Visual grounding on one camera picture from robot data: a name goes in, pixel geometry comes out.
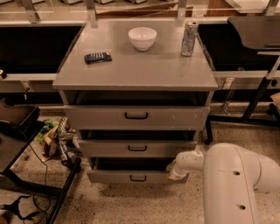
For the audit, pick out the black tray on table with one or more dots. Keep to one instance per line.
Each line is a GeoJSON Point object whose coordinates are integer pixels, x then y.
{"type": "Point", "coordinates": [15, 120]}

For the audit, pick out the silver drink can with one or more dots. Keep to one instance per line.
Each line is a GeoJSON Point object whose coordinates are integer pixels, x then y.
{"type": "Point", "coordinates": [188, 40]}

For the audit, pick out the white bowl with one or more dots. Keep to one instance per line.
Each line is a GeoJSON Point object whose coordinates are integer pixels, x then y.
{"type": "Point", "coordinates": [142, 38]}

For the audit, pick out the black table left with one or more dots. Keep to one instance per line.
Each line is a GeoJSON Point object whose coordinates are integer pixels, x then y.
{"type": "Point", "coordinates": [11, 149]}

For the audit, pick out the grey drawer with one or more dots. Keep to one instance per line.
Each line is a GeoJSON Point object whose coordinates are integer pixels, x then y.
{"type": "Point", "coordinates": [133, 170]}
{"type": "Point", "coordinates": [135, 148]}
{"type": "Point", "coordinates": [136, 117]}

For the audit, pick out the grey bottom drawer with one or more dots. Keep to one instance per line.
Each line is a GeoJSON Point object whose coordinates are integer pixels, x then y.
{"type": "Point", "coordinates": [133, 170]}

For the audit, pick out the grey middle drawer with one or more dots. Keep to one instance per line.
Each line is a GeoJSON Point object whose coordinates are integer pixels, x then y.
{"type": "Point", "coordinates": [135, 148]}

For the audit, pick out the pile of snack bags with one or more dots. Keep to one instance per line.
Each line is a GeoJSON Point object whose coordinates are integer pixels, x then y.
{"type": "Point", "coordinates": [59, 137]}

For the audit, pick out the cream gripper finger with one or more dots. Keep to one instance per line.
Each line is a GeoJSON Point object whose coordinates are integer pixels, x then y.
{"type": "Point", "coordinates": [173, 176]}

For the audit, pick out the grey drawer cabinet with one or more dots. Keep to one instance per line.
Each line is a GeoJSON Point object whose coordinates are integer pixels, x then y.
{"type": "Point", "coordinates": [159, 76]}

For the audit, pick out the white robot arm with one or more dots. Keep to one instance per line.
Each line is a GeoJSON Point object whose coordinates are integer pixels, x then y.
{"type": "Point", "coordinates": [232, 176]}

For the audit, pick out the grey top drawer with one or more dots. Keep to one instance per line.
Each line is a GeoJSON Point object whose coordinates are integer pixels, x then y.
{"type": "Point", "coordinates": [136, 117]}

